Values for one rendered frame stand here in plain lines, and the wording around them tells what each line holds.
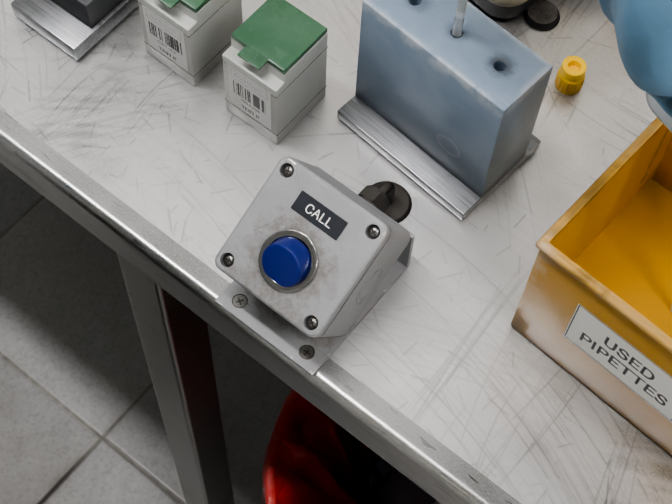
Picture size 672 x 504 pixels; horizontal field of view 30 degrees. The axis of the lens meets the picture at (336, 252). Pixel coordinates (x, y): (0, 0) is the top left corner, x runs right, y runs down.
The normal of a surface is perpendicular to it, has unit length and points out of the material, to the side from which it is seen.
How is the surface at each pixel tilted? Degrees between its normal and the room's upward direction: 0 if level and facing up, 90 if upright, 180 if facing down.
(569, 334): 90
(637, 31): 93
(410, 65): 90
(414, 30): 0
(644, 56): 96
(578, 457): 0
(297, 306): 30
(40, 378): 0
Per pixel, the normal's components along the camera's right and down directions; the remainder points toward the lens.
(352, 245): -0.29, -0.05
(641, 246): 0.03, -0.45
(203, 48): 0.78, 0.57
